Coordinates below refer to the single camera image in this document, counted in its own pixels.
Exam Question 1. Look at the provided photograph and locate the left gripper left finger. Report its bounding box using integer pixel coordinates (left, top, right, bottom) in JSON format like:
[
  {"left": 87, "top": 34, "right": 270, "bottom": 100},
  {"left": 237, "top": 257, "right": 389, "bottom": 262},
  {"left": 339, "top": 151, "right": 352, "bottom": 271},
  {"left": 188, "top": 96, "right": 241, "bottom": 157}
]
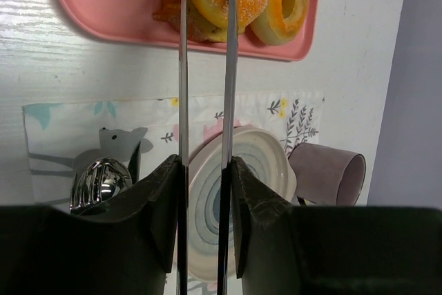
[{"left": 1, "top": 155, "right": 178, "bottom": 294}]

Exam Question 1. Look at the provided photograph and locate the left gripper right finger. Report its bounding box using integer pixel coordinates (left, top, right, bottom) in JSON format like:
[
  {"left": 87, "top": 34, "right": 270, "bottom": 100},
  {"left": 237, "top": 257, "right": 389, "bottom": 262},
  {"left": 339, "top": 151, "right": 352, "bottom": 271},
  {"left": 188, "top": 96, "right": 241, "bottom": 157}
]
[{"left": 232, "top": 158, "right": 441, "bottom": 294}]

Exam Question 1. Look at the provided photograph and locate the brown toast bread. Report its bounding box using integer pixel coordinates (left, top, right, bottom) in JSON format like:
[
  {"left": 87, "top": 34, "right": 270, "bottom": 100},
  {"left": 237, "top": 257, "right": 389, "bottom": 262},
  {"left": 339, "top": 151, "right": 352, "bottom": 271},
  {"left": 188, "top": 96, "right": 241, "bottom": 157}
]
[{"left": 153, "top": 0, "right": 227, "bottom": 43}]

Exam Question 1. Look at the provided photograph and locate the metal fork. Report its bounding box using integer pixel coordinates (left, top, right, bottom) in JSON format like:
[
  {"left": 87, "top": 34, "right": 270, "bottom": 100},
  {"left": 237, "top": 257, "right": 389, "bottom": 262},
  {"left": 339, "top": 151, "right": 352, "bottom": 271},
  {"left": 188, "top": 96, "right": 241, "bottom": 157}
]
[{"left": 70, "top": 158, "right": 115, "bottom": 214}]

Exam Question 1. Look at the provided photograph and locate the metal knife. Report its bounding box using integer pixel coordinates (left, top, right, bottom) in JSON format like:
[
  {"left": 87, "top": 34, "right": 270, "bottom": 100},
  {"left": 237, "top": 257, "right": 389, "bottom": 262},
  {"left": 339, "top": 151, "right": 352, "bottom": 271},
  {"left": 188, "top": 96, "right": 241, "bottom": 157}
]
[{"left": 128, "top": 142, "right": 141, "bottom": 184}]

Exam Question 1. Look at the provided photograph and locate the mauve mug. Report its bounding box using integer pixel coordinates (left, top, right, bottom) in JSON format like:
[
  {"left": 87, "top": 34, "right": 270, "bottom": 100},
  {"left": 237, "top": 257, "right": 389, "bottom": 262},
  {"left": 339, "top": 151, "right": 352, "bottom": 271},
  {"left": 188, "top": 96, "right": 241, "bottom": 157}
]
[{"left": 289, "top": 143, "right": 366, "bottom": 206}]

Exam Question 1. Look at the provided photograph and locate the ceramic plate with blue rings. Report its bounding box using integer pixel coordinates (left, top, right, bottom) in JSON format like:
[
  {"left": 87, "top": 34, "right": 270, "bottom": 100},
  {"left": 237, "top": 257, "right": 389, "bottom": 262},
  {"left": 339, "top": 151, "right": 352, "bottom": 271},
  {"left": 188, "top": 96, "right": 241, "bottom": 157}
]
[{"left": 188, "top": 126, "right": 296, "bottom": 283}]

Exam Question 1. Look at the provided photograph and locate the floral placemat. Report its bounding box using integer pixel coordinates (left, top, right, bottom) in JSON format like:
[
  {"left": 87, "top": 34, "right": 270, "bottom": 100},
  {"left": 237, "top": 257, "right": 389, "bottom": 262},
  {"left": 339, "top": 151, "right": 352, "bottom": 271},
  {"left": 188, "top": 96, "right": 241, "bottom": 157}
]
[{"left": 23, "top": 91, "right": 324, "bottom": 294}]

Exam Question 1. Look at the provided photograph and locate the orange glazed donut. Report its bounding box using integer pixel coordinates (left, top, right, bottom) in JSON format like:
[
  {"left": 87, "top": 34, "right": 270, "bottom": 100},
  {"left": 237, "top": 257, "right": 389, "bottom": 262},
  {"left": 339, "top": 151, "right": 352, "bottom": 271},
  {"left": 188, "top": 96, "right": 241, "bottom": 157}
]
[{"left": 250, "top": 0, "right": 309, "bottom": 46}]

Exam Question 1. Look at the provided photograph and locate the pink tray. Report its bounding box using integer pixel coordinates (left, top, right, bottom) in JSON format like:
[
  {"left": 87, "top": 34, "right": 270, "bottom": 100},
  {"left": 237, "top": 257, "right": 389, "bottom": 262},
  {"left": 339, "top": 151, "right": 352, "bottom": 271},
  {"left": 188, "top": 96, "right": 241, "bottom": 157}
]
[{"left": 59, "top": 0, "right": 318, "bottom": 61}]

